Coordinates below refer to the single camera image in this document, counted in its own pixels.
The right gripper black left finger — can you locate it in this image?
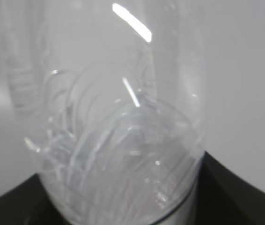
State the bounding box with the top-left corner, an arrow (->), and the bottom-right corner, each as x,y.
0,174 -> 69,225

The clear water bottle red label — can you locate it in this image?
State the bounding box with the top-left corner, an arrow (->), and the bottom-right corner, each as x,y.
0,0 -> 205,225

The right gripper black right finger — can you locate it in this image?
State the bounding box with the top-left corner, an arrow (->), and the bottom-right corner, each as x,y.
169,151 -> 265,225

